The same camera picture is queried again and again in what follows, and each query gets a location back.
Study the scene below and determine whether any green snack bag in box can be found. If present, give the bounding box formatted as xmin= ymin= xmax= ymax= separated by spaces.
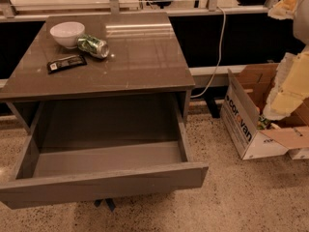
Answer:
xmin=257 ymin=115 xmax=271 ymax=130

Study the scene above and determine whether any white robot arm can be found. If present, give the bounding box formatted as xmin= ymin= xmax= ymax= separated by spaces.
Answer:
xmin=263 ymin=0 xmax=309 ymax=120

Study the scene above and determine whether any open grey top drawer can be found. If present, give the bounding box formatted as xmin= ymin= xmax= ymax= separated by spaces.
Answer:
xmin=0 ymin=93 xmax=208 ymax=209

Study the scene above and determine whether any green soda can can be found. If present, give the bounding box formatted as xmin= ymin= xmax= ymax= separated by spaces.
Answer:
xmin=77 ymin=34 xmax=109 ymax=59

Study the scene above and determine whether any black rxbar chocolate wrapper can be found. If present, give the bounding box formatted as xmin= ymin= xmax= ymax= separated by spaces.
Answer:
xmin=47 ymin=55 xmax=87 ymax=73

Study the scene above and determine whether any grey cabinet with glossy top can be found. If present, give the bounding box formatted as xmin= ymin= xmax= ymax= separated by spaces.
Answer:
xmin=1 ymin=13 xmax=194 ymax=135

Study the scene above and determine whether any corovan cardboard box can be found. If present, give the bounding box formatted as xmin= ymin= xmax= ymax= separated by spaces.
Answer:
xmin=221 ymin=64 xmax=309 ymax=160

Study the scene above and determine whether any metal railing frame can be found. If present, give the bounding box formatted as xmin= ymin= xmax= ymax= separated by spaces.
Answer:
xmin=0 ymin=0 xmax=267 ymax=20

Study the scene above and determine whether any white cable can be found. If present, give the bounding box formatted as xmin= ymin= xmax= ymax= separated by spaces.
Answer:
xmin=190 ymin=6 xmax=227 ymax=99

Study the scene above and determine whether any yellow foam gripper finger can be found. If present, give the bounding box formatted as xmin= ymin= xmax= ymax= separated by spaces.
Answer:
xmin=267 ymin=0 xmax=297 ymax=20
xmin=263 ymin=47 xmax=309 ymax=120

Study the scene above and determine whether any white ceramic bowl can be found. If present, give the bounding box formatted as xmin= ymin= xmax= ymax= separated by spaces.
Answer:
xmin=49 ymin=21 xmax=85 ymax=49

